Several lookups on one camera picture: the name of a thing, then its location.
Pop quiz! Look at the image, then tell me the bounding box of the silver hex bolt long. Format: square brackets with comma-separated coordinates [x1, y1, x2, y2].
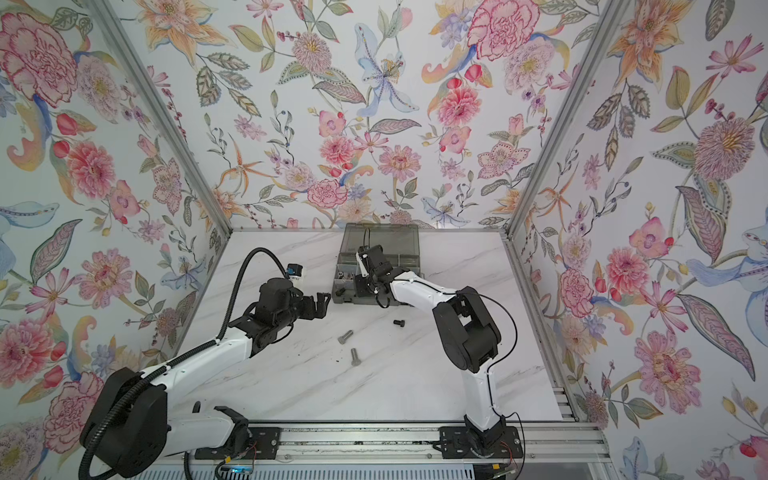
[351, 348, 361, 367]

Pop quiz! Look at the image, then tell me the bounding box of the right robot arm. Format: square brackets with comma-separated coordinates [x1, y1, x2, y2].
[355, 245, 506, 444]

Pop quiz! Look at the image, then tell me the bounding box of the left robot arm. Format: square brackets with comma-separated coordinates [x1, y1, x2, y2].
[78, 278, 332, 479]

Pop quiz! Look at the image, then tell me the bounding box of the grey plastic organizer box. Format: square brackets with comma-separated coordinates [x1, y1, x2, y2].
[332, 223, 421, 308]

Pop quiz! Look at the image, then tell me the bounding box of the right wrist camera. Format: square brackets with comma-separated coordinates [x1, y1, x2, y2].
[356, 248, 369, 277]

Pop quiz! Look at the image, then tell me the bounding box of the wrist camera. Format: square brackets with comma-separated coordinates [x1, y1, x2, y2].
[285, 263, 304, 282]
[356, 248, 369, 277]

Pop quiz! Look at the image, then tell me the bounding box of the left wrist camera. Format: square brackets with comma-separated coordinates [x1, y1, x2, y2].
[285, 263, 304, 282]

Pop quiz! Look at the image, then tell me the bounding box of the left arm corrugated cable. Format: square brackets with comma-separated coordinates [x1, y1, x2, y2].
[77, 247, 292, 480]

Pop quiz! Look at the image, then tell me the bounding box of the aluminium mounting rail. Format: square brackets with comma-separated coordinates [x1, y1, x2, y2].
[193, 419, 610, 466]

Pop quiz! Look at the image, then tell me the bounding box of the left aluminium corner post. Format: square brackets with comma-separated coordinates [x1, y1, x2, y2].
[85, 1, 233, 239]

